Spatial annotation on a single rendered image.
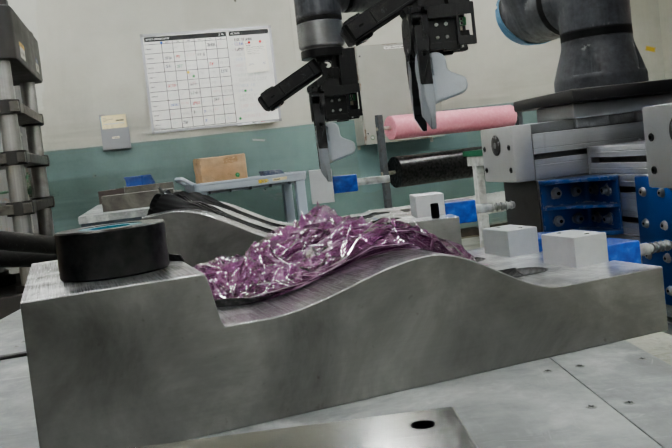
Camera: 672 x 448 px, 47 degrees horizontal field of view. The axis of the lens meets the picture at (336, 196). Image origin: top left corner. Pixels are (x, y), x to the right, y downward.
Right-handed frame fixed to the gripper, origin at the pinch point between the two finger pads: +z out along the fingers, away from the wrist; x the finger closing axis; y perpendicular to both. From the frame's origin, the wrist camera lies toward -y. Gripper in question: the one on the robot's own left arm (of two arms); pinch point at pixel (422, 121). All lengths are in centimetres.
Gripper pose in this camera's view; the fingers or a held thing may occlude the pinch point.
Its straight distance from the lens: 100.1
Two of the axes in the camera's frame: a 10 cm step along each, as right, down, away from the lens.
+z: 1.1, 9.9, 0.5
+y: 9.9, -1.1, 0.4
